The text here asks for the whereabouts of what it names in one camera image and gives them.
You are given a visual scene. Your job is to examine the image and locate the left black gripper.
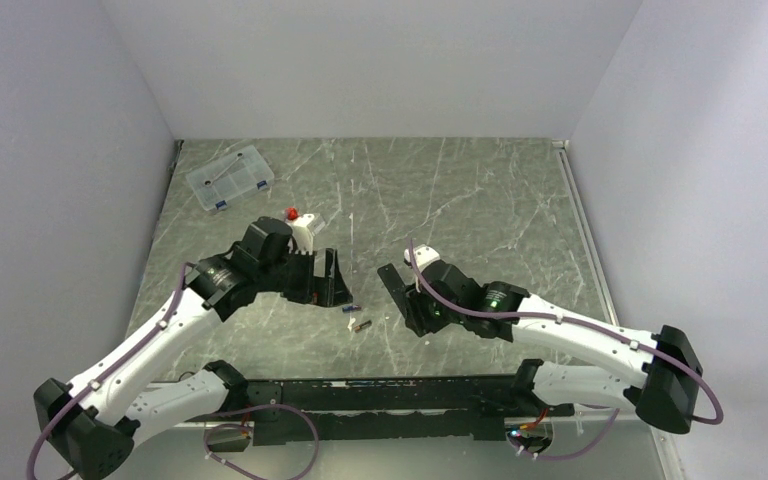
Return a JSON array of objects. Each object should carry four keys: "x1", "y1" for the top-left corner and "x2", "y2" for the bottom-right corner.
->
[{"x1": 257, "y1": 244, "x2": 352, "y2": 307}]

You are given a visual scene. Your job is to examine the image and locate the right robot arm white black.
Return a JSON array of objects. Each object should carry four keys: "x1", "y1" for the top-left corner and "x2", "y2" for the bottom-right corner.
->
[{"x1": 378, "y1": 260, "x2": 703, "y2": 434}]

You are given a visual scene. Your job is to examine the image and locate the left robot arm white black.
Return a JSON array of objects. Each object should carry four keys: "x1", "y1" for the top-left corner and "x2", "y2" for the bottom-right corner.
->
[{"x1": 25, "y1": 214, "x2": 353, "y2": 479}]

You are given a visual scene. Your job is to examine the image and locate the black gold AAA battery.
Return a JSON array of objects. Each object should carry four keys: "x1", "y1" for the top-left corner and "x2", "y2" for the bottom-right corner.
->
[{"x1": 352, "y1": 320, "x2": 372, "y2": 333}]

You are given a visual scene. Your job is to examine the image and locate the clear plastic organizer box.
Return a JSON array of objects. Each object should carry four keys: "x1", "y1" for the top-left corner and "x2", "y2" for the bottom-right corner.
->
[{"x1": 185, "y1": 145, "x2": 275, "y2": 211}]

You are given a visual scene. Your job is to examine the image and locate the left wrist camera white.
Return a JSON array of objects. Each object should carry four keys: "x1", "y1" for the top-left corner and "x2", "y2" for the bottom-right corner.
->
[{"x1": 284, "y1": 207, "x2": 326, "y2": 254}]

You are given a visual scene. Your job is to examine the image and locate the aluminium side rail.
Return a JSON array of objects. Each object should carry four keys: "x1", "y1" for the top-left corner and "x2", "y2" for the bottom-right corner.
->
[{"x1": 551, "y1": 139, "x2": 620, "y2": 326}]

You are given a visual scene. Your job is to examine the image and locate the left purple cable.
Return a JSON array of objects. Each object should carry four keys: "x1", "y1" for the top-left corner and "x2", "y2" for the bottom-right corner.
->
[{"x1": 24, "y1": 261, "x2": 196, "y2": 480}]

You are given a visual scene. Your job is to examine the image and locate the purple cable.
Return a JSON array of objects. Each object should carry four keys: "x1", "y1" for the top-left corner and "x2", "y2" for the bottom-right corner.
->
[
  {"x1": 24, "y1": 261, "x2": 196, "y2": 480},
  {"x1": 405, "y1": 238, "x2": 724, "y2": 463}
]

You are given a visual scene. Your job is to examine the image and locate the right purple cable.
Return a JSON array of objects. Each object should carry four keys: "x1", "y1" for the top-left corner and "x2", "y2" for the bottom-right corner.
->
[{"x1": 405, "y1": 238, "x2": 724, "y2": 463}]

